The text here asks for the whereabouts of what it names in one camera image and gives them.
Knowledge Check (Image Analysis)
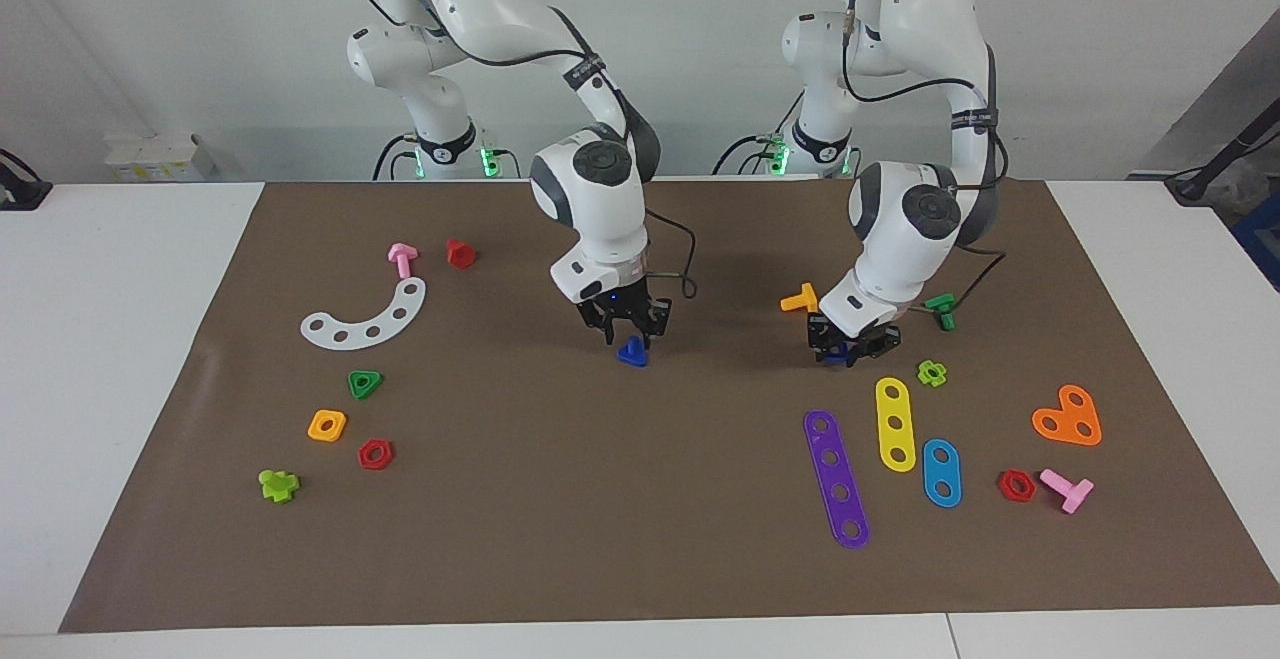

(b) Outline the yellow three-hole strip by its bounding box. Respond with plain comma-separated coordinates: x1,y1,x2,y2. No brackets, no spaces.
875,377,917,473

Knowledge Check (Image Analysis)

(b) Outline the purple four-hole strip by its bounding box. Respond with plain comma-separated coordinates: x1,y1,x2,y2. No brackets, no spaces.
803,409,871,550

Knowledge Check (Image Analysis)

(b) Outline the blue two-hole strip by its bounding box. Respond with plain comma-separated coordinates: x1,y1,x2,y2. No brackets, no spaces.
922,438,963,509

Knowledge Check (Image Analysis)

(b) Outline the brown table mat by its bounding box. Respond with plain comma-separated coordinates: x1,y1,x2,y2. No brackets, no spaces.
58,177,1280,633

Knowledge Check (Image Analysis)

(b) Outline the orange heart-shaped plate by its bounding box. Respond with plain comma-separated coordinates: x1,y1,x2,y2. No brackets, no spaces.
1031,384,1103,447

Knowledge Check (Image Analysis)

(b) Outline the white curved perforated strip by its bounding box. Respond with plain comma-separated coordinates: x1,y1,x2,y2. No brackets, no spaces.
300,277,428,351

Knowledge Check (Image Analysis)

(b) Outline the black stand with pole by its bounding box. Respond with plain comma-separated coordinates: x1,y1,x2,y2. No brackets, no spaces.
1165,124,1280,205

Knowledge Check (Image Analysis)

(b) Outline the blue crate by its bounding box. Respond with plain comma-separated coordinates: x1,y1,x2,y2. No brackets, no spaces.
1232,189,1280,290

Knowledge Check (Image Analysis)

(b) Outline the white cardboard box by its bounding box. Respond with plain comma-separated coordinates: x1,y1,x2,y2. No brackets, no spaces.
105,134,216,183

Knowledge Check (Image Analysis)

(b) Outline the black clamp device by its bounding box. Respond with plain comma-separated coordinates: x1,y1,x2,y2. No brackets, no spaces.
0,149,53,210

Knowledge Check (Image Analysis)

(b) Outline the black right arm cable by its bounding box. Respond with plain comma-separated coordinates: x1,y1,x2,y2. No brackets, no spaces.
350,0,701,300

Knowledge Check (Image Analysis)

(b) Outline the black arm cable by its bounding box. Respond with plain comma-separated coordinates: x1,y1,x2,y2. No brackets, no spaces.
350,0,701,300
840,0,1009,315

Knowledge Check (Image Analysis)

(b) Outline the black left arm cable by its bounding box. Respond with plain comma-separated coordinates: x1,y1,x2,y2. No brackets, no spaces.
840,0,1009,315

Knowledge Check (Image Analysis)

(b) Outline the black left base cable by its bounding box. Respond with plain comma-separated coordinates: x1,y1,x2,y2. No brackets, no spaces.
712,134,801,177

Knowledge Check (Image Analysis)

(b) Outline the black base cable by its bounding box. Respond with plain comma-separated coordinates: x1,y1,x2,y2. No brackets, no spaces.
712,134,801,177
372,134,413,181

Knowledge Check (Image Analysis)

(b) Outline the black right base cable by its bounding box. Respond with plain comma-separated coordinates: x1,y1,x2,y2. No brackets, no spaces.
372,134,413,181

